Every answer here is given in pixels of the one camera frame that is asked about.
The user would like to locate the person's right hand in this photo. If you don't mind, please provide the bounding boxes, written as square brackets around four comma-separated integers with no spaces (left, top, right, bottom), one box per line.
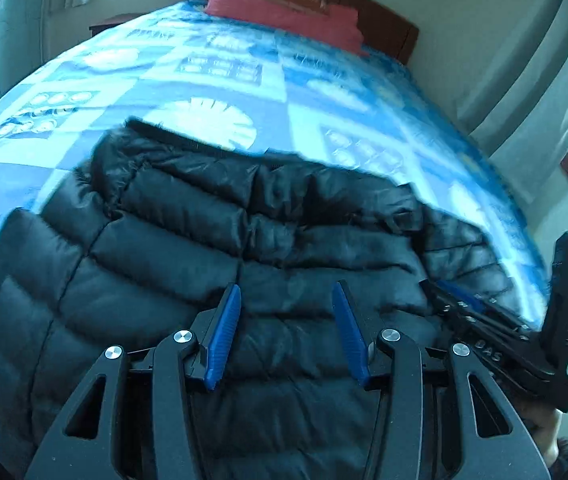
[523,406,564,467]

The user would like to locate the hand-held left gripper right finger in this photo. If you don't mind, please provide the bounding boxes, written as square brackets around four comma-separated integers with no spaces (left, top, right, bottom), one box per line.
[331,281,552,480]

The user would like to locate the blue patterned bed sheet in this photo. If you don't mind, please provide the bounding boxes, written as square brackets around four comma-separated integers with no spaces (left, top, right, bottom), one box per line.
[0,0,554,436]

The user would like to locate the dark wooden nightstand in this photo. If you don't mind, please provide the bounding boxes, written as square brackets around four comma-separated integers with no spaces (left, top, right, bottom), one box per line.
[89,12,137,37]

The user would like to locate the wide pale curtain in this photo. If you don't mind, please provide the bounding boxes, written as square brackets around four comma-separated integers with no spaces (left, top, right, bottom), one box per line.
[456,0,568,192]

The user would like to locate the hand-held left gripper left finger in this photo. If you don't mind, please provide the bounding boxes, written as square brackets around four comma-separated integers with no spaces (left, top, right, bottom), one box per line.
[24,284,243,480]

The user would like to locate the black quilted puffer jacket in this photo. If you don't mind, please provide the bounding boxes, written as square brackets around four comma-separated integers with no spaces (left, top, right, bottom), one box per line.
[0,117,550,480]

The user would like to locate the brown wooden headboard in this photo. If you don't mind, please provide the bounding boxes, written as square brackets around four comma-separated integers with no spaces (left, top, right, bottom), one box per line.
[250,0,421,66]

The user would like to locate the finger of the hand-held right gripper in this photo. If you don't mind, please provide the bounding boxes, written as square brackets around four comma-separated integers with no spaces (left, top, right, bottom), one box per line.
[420,279,532,343]

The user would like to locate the red pillow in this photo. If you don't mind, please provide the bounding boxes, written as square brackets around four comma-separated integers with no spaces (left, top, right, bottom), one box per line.
[203,0,372,58]

